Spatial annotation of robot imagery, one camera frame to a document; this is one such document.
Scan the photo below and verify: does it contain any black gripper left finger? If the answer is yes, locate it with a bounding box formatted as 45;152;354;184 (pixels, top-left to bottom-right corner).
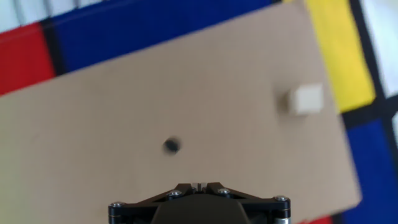
108;182;197;224

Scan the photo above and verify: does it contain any brown cardboard sheet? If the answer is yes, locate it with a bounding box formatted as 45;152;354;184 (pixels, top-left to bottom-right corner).
0;0;363;224

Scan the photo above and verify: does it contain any cream wooden cube block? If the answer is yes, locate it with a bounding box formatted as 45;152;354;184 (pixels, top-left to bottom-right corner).
285;83;325;116

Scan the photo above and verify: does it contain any colour block patterned cloth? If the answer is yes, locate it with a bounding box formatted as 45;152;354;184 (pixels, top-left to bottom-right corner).
0;0;398;224

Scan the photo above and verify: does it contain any black round dot mark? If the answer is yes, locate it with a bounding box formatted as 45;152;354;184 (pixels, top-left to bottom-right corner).
162;136;182;156

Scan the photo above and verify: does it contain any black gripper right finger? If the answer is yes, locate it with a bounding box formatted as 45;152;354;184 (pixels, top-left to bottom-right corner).
205;182;292;224

